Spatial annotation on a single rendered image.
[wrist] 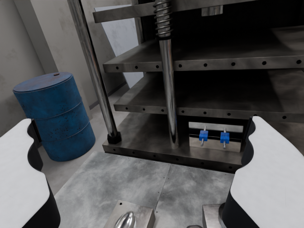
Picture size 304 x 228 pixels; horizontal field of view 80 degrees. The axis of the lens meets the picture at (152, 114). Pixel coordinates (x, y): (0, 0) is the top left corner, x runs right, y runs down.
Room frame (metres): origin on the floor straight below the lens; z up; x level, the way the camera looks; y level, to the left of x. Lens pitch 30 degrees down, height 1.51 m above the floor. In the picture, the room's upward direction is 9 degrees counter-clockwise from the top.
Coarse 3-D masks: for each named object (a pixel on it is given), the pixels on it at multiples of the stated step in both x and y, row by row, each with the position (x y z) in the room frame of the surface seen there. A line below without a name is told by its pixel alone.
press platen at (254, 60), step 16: (240, 32) 1.35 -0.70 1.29; (256, 32) 1.26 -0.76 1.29; (272, 32) 1.18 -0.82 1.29; (288, 32) 1.10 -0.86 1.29; (144, 48) 1.30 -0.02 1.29; (176, 48) 1.14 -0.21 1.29; (192, 48) 1.07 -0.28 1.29; (208, 48) 1.01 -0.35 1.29; (224, 48) 0.95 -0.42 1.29; (240, 48) 0.90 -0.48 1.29; (256, 48) 0.85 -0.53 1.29; (272, 48) 0.81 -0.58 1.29; (288, 48) 0.77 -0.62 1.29; (112, 64) 1.01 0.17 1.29; (128, 64) 0.96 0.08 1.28; (144, 64) 0.93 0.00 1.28; (160, 64) 0.89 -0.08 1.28; (176, 64) 0.86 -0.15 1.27; (192, 64) 0.83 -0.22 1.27; (208, 64) 0.80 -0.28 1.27; (224, 64) 0.77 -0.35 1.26; (240, 64) 0.75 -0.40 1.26; (256, 64) 0.72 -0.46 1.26; (272, 64) 0.70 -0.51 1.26; (288, 64) 0.68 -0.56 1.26
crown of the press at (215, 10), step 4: (204, 8) 1.07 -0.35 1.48; (208, 8) 1.05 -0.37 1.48; (212, 8) 1.04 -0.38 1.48; (216, 8) 1.04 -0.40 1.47; (220, 8) 1.04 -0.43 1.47; (204, 12) 1.07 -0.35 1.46; (208, 12) 1.05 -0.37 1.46; (212, 12) 1.04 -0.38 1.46; (216, 12) 1.04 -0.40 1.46; (220, 12) 1.04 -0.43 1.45
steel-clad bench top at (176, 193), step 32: (96, 160) 0.82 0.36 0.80; (128, 160) 0.78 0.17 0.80; (64, 192) 0.62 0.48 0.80; (96, 192) 0.59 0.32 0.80; (128, 192) 0.57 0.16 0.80; (160, 192) 0.54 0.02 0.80; (192, 192) 0.52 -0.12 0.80; (224, 192) 0.49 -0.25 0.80; (64, 224) 0.46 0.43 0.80; (96, 224) 0.44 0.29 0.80; (160, 224) 0.40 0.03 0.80; (192, 224) 0.38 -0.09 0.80
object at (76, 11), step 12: (72, 0) 0.98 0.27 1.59; (132, 0) 1.61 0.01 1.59; (72, 12) 0.98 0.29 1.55; (84, 24) 0.99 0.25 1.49; (84, 36) 0.98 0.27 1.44; (84, 48) 0.98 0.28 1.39; (96, 60) 1.00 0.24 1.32; (96, 72) 0.98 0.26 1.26; (144, 72) 1.60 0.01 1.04; (96, 84) 0.98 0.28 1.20; (108, 108) 0.99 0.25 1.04; (108, 120) 0.98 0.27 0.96; (108, 132) 0.99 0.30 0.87
